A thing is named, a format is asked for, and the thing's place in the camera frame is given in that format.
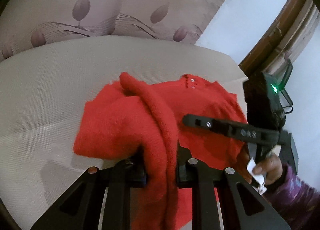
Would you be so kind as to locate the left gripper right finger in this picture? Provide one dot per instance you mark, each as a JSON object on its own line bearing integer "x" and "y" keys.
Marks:
{"x": 222, "y": 199}

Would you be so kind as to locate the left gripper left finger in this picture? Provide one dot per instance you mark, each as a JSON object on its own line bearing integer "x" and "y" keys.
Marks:
{"x": 98, "y": 199}

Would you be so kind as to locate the person right hand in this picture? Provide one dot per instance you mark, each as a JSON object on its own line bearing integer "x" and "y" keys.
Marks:
{"x": 271, "y": 167}

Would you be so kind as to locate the purple patterned sleeve forearm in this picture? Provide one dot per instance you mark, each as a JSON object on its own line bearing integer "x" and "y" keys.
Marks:
{"x": 294, "y": 200}

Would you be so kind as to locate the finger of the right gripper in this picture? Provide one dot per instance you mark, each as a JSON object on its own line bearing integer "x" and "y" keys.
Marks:
{"x": 240, "y": 131}

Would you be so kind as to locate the brown wooden door frame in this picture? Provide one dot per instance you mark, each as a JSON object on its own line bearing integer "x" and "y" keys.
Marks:
{"x": 260, "y": 56}

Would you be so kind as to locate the red knit sweater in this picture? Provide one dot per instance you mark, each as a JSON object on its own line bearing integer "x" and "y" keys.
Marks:
{"x": 129, "y": 115}

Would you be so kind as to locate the leaf patterned curtain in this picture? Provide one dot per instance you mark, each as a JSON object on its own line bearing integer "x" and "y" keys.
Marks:
{"x": 27, "y": 24}

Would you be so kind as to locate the beige woven table cloth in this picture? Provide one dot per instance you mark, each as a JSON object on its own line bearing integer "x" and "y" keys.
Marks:
{"x": 43, "y": 94}

